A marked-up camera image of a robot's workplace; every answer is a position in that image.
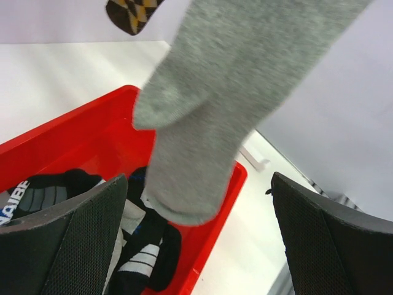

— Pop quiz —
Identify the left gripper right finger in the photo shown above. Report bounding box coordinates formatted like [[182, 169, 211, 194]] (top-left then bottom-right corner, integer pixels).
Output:
[[271, 172, 392, 294]]

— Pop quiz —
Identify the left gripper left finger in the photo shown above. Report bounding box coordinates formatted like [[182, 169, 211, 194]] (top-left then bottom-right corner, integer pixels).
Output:
[[1, 175, 128, 294]]

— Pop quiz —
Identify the grey striped sock back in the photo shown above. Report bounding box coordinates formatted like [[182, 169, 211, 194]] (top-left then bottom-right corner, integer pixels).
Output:
[[133, 0, 368, 226]]

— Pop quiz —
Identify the metal clothes rack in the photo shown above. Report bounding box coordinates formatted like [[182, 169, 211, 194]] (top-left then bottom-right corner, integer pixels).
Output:
[[239, 144, 271, 171]]

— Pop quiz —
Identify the red plastic bin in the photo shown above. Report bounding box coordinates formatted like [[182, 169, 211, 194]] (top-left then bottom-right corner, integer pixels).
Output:
[[0, 85, 248, 295]]

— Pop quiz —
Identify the brown argyle sock hanging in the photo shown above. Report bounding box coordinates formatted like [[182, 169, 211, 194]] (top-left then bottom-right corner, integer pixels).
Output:
[[106, 0, 164, 36]]

